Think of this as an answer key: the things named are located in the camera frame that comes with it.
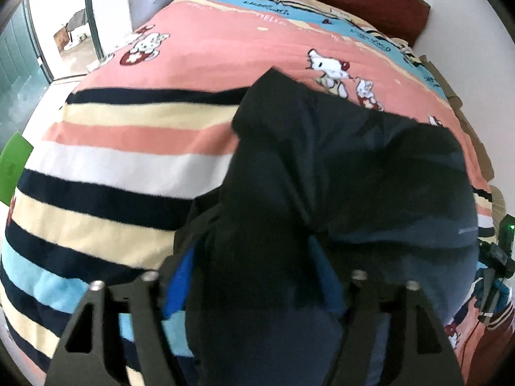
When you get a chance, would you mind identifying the green sheet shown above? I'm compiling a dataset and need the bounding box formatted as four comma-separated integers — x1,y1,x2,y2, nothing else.
0,132,33,206

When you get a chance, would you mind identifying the beige pleated fan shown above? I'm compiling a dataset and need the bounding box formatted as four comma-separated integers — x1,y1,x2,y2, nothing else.
489,185,508,220

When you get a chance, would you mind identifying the black puffer jacket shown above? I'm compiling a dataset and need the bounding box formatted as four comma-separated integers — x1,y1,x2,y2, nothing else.
159,68,481,386

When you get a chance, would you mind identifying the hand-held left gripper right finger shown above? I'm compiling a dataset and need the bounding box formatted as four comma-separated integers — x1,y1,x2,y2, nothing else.
308,235,464,386

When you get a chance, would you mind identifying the dark framed glass door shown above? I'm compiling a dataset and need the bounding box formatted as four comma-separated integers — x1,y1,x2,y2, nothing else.
22,0,107,85

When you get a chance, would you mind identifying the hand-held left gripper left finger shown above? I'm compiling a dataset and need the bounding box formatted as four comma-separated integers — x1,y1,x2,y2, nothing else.
44,245,198,386

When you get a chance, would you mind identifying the striped cartoon printed blanket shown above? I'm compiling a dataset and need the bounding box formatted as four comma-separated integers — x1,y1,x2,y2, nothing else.
0,0,497,386

